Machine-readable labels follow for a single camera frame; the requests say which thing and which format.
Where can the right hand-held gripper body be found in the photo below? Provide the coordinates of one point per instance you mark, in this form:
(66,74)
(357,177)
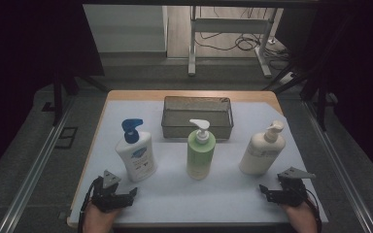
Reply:
(293,192)

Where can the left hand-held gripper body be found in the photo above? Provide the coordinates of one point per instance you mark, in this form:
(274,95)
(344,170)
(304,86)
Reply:
(105,197)

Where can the white bottle with blue pump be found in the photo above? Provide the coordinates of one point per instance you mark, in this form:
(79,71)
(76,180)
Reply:
(137,158)

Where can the cream pump bottle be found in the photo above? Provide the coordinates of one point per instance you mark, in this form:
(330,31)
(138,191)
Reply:
(260,155)

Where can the green bottle with white pump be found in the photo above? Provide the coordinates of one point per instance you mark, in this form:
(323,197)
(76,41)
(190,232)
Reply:
(200,155)

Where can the grey metal mesh basket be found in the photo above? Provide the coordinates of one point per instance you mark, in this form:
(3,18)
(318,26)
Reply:
(196,121)

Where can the person's left hand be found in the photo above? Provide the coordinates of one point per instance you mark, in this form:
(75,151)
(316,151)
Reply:
(98,221)

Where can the person's right hand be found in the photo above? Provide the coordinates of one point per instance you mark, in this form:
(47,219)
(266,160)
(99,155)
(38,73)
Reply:
(301,218)

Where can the black metal stand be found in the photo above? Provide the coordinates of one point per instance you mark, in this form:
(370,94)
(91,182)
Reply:
(57,103)
(321,106)

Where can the white power strip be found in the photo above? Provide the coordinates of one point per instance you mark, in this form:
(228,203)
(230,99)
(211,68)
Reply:
(287,78)

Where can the dark curtain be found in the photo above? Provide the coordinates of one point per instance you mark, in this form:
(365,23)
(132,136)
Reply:
(22,48)
(359,64)

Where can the white panel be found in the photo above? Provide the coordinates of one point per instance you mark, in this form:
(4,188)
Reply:
(126,29)

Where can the aluminium floor rail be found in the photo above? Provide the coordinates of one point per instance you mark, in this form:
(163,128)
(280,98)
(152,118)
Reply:
(29,181)
(340,168)

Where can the white metal desk frame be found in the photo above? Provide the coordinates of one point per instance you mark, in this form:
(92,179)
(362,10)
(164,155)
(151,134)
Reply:
(228,25)

